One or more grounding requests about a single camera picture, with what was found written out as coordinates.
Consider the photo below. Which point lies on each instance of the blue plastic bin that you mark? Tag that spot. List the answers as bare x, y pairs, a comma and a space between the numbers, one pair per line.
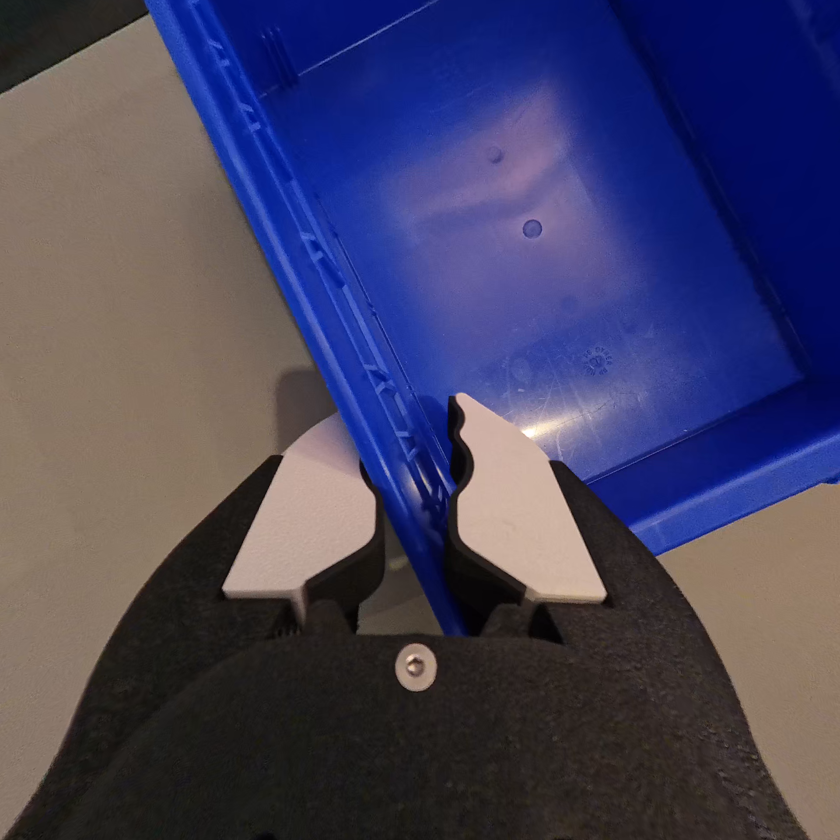
525, 197

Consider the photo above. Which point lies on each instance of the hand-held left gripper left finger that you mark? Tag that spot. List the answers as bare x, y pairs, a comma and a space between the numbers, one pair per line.
308, 525

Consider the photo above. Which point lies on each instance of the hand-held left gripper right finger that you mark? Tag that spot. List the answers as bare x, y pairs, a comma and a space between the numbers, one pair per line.
518, 518

